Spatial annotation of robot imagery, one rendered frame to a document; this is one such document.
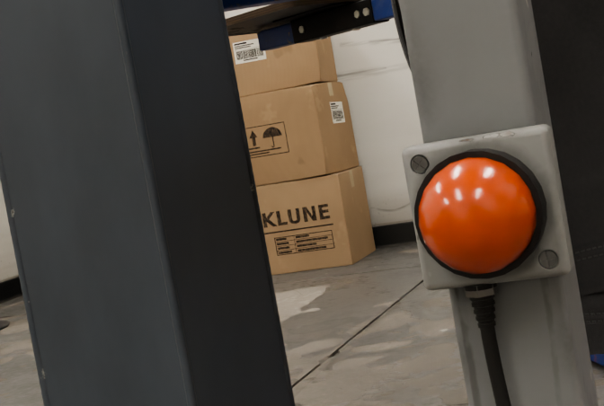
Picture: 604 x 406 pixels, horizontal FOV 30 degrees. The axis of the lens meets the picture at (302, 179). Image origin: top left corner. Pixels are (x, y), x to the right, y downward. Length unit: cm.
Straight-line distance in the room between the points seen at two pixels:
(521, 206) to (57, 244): 71
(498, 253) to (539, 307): 4
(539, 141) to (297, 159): 479
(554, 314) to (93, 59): 65
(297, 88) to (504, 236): 479
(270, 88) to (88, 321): 425
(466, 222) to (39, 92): 71
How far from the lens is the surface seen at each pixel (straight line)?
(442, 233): 35
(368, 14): 252
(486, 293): 39
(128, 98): 96
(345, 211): 514
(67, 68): 100
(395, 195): 554
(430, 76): 39
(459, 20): 39
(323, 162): 511
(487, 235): 35
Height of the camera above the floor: 69
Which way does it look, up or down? 3 degrees down
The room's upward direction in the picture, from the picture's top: 10 degrees counter-clockwise
